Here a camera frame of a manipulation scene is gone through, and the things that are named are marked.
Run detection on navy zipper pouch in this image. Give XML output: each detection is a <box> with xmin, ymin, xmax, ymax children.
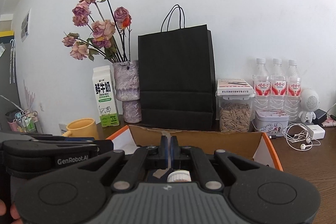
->
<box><xmin>146</xmin><ymin>168</ymin><xmax>173</xmax><ymax>183</ymax></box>

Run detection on white jar with lid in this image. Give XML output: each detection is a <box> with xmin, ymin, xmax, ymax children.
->
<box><xmin>167</xmin><ymin>170</ymin><xmax>191</xmax><ymax>183</ymax></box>

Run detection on person's left hand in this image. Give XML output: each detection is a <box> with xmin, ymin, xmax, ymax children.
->
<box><xmin>0</xmin><ymin>200</ymin><xmax>23</xmax><ymax>224</ymax></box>

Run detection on white leaflet board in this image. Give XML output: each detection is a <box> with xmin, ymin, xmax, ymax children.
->
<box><xmin>59</xmin><ymin>123</ymin><xmax>68</xmax><ymax>135</ymax></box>

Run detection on yellow ceramic mug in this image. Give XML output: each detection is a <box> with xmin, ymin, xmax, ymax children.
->
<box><xmin>62</xmin><ymin>118</ymin><xmax>99</xmax><ymax>139</ymax></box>

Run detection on red cardboard box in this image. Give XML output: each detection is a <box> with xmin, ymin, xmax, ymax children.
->
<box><xmin>102</xmin><ymin>125</ymin><xmax>283</xmax><ymax>171</ymax></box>

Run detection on white milk carton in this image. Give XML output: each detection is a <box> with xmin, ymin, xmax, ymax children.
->
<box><xmin>92</xmin><ymin>65</ymin><xmax>120</xmax><ymax>127</ymax></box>

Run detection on white earphones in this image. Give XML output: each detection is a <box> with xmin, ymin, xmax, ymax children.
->
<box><xmin>282</xmin><ymin>123</ymin><xmax>321</xmax><ymax>152</ymax></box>

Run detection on decorated tin box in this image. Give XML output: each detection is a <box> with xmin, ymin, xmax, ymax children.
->
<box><xmin>253</xmin><ymin>109</ymin><xmax>289</xmax><ymax>137</ymax></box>

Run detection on white charger block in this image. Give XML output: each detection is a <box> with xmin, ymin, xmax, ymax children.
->
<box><xmin>306</xmin><ymin>124</ymin><xmax>325</xmax><ymax>140</ymax></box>

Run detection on purple flower vase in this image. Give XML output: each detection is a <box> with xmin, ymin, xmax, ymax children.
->
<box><xmin>113</xmin><ymin>60</ymin><xmax>142</xmax><ymax>123</ymax></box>

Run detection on clear seed container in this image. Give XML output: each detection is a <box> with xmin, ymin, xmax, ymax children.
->
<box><xmin>217</xmin><ymin>94</ymin><xmax>255</xmax><ymax>132</ymax></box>

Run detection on white robot speaker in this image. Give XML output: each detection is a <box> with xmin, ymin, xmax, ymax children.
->
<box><xmin>298</xmin><ymin>88</ymin><xmax>319</xmax><ymax>123</ymax></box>

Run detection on dried pink flowers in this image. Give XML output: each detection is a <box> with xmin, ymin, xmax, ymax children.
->
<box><xmin>62</xmin><ymin>0</ymin><xmax>132</xmax><ymax>63</ymax></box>

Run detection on water bottle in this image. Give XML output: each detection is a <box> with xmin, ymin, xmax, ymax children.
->
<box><xmin>285</xmin><ymin>60</ymin><xmax>301</xmax><ymax>123</ymax></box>
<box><xmin>270</xmin><ymin>59</ymin><xmax>287</xmax><ymax>110</ymax></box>
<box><xmin>252</xmin><ymin>58</ymin><xmax>270</xmax><ymax>110</ymax></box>

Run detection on white paper box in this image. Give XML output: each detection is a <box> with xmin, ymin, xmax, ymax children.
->
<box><xmin>217</xmin><ymin>79</ymin><xmax>253</xmax><ymax>96</ymax></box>

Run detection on black paper bag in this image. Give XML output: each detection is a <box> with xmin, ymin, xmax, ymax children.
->
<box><xmin>138</xmin><ymin>4</ymin><xmax>217</xmax><ymax>131</ymax></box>

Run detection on wire storage rack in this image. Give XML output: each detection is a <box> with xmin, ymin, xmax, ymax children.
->
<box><xmin>5</xmin><ymin>109</ymin><xmax>43</xmax><ymax>134</ymax></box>

